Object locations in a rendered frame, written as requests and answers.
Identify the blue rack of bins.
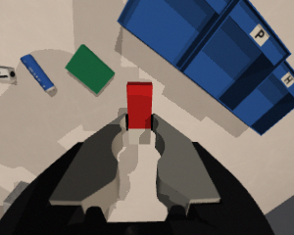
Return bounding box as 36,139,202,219
118,0,294,136

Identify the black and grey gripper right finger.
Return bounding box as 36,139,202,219
151,114,274,235

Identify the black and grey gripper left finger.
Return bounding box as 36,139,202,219
0,114,128,235

